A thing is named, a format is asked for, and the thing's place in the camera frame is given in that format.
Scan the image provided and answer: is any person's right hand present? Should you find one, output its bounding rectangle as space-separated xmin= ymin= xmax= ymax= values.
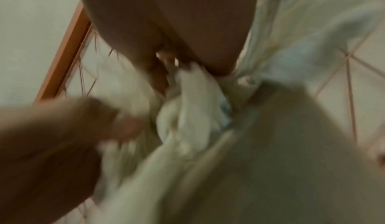
xmin=75 ymin=0 xmax=260 ymax=96

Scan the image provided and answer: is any person's left hand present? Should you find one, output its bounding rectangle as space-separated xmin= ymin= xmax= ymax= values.
xmin=0 ymin=97 xmax=146 ymax=224

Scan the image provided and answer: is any white cloth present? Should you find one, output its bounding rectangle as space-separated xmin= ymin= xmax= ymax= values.
xmin=79 ymin=0 xmax=385 ymax=224

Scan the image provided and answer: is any orange wooden frame bar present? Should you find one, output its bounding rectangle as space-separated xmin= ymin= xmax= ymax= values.
xmin=34 ymin=2 xmax=93 ymax=103

